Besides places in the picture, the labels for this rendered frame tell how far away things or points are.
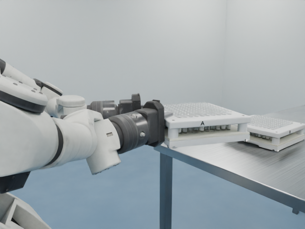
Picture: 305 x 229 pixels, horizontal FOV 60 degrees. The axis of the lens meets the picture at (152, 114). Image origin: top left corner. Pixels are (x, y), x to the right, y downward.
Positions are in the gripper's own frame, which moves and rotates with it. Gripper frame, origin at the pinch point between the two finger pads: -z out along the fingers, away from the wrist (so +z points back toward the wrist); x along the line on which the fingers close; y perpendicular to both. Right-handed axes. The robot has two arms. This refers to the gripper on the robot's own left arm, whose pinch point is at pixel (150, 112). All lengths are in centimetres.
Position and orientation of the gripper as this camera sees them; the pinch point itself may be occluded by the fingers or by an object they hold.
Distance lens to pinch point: 84.0
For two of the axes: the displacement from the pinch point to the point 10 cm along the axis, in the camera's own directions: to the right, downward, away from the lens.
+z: -9.9, 0.5, -1.5
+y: 1.6, 2.1, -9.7
